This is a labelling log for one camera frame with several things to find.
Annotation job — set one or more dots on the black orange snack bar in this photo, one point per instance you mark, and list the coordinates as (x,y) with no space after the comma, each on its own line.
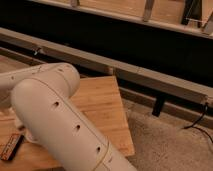
(11,147)

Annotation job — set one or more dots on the grey metal rail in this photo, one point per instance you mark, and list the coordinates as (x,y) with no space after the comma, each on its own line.
(145,77)

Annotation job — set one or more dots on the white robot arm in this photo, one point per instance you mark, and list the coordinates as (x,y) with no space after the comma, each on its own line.
(40,96)

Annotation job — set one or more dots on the black rail bracket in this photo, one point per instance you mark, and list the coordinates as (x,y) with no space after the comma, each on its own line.
(159,103)

